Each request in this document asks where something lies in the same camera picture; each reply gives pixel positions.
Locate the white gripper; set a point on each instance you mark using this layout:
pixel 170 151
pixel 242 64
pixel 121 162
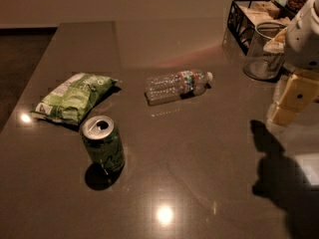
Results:
pixel 303 45

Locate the green soda can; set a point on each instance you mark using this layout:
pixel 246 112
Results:
pixel 102 140

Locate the green jalapeno chip bag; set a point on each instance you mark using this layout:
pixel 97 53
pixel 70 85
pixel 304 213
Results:
pixel 71 101

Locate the clear glass cup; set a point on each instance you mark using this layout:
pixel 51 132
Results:
pixel 259 64

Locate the clear plastic water bottle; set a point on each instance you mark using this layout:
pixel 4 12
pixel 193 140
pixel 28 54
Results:
pixel 176 86

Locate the black wire basket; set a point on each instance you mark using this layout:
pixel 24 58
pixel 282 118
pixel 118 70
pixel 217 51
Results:
pixel 244 15

